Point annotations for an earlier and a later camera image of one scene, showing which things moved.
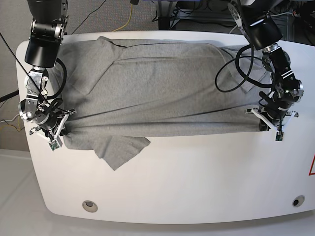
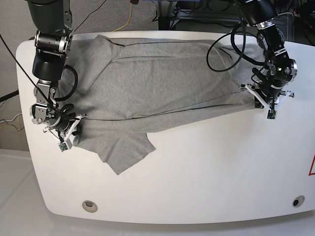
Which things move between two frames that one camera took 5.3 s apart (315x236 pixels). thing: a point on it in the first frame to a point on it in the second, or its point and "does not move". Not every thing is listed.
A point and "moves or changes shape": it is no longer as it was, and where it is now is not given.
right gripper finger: [63, 132] to [78, 130]
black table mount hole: [298, 201] does not move
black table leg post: [164, 22] does not move
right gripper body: [52, 123] to [65, 129]
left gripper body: [278, 116] to [267, 95]
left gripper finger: [263, 127] to [258, 104]
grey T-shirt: [118, 95] moves or changes shape
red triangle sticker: [312, 162] does not move
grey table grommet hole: [90, 206] does not move
